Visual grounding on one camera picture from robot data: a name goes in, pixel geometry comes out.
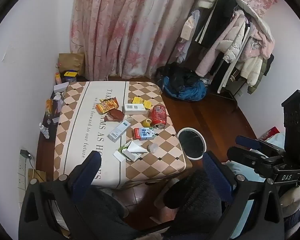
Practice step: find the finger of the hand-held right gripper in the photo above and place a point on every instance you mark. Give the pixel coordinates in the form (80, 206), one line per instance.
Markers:
(255, 144)
(247, 156)

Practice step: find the red packet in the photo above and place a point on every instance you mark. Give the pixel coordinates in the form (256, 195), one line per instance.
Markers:
(270, 133)

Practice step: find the white puffer jacket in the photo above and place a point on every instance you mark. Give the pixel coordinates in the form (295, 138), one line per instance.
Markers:
(236, 45)

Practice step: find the white round bin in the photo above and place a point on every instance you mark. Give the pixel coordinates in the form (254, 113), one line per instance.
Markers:
(191, 143)

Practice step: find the orange snack packet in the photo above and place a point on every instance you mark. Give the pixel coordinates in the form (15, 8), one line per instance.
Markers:
(106, 106)

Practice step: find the brown paper bag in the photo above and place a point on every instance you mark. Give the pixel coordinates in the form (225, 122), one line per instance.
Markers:
(71, 61)

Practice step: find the cream fleece jacket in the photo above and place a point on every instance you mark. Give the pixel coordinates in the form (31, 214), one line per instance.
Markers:
(252, 70)

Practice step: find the blue and white long carton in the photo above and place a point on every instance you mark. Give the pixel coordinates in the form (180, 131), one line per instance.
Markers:
(118, 131)

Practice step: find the person's right leg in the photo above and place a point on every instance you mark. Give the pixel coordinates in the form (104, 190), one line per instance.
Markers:
(195, 200)

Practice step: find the clear plastic cup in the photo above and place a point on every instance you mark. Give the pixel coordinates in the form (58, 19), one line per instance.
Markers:
(153, 148)

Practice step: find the blue and black clothes pile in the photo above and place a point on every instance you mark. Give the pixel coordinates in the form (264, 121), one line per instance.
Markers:
(185, 87)

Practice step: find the red drink can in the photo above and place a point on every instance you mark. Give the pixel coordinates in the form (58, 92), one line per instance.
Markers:
(158, 116)

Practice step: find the white and grey jacket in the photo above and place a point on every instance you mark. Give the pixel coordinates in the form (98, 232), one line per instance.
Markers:
(257, 17)

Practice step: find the person's left leg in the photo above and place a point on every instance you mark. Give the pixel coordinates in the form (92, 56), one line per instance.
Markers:
(97, 217)

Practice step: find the opened green and white carton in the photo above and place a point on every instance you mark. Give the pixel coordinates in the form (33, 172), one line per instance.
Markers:
(132, 151)

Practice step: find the pink floral curtain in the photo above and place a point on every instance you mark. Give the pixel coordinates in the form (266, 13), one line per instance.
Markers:
(127, 30)

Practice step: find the black plug charger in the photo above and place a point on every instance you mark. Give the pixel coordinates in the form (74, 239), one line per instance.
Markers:
(25, 153)

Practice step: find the brown crumpled wrapper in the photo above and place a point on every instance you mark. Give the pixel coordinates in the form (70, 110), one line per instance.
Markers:
(116, 115)

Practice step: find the black clothes rack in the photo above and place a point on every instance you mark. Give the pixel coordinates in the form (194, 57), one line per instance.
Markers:
(231, 97)

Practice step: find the white fuzzy cloth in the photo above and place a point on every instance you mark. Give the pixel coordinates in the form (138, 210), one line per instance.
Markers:
(290, 200)

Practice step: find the orange snack bag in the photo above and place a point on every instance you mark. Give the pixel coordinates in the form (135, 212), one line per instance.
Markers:
(49, 106)

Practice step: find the white cardboard box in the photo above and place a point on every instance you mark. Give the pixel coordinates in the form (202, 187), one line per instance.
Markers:
(60, 87)

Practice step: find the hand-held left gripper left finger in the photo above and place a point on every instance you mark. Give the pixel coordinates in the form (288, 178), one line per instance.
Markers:
(88, 170)

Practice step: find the clear spray bottle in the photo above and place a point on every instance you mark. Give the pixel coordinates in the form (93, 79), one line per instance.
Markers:
(44, 130)

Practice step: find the orange bottle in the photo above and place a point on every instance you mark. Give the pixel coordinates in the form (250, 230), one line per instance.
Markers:
(58, 78)

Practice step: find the red and white milk carton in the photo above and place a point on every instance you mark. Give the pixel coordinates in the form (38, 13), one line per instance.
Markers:
(143, 133)

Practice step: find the white flat carton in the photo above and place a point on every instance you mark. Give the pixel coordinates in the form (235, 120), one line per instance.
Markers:
(135, 108)

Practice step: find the white power strip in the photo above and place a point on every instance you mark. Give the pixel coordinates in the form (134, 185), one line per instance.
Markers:
(23, 172)

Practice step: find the pink fuzzy garment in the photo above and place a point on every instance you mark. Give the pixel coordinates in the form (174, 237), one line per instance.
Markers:
(265, 45)

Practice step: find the blue tin with yellow lid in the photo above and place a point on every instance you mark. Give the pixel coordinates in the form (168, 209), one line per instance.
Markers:
(70, 75)

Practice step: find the small yellow cup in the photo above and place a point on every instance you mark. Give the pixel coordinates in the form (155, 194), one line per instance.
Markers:
(146, 123)

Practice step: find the light blue cloth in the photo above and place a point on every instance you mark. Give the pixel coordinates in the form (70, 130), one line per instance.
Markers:
(242, 170)

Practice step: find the olive coat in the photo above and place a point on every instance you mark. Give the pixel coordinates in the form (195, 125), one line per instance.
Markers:
(256, 86)

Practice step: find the brown cardboard piece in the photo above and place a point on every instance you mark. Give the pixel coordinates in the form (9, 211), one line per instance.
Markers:
(37, 175)

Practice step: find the black coat with white stripes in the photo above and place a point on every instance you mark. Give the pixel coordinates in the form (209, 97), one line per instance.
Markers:
(215, 22)

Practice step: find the pale hanging shirt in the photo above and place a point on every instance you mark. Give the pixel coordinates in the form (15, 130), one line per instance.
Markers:
(190, 27)

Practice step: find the checked tablecloth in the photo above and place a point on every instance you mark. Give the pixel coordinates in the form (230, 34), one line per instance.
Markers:
(77, 120)

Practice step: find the person's leg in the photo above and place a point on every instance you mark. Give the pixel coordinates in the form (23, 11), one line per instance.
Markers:
(195, 200)
(97, 217)

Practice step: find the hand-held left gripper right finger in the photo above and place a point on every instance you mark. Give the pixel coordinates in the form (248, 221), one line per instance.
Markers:
(215, 172)

